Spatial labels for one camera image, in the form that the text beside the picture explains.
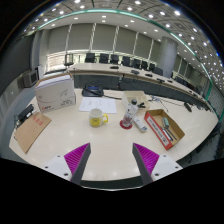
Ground black electronic device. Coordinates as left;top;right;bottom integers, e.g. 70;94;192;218
16;103;35;123

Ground white paper sheets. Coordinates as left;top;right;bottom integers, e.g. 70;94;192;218
78;96;118;115

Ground grey cable bundle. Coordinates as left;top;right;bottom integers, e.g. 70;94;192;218
149;95;170;113

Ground group of black office chairs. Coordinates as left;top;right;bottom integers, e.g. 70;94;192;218
63;52;164;76

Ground flat brown cardboard piece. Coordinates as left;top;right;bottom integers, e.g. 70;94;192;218
13;112;53;154

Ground flat round red coaster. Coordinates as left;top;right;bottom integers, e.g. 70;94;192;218
119;119;134;130

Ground long curved conference desk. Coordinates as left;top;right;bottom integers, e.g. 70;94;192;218
66;62;209;104

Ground small open beige box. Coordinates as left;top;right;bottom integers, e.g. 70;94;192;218
121;90;151;113

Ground old grey monitor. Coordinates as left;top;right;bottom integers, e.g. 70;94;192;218
22;69;40;88

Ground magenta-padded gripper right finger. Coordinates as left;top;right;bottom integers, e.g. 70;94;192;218
132;142;184;186

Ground small teal block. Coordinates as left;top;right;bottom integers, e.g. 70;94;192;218
161;116;170;129

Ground clear plastic water bottle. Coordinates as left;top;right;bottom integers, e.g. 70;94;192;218
121;98;139;129

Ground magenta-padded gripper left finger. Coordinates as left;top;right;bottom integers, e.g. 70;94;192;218
42;142;92;186

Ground black remote control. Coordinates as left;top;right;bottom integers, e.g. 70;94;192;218
183;101;193;113

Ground open red-sided cardboard box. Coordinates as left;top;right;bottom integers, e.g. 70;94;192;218
143;108;186;151

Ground large white carton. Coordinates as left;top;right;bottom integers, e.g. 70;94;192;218
34;73;77;114

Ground white and yellow mug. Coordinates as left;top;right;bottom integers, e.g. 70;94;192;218
88;108;109;128

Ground black desk telephone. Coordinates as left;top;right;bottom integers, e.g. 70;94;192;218
81;83;105;98

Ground group of ceiling lights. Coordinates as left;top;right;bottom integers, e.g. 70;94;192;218
26;0;223;68

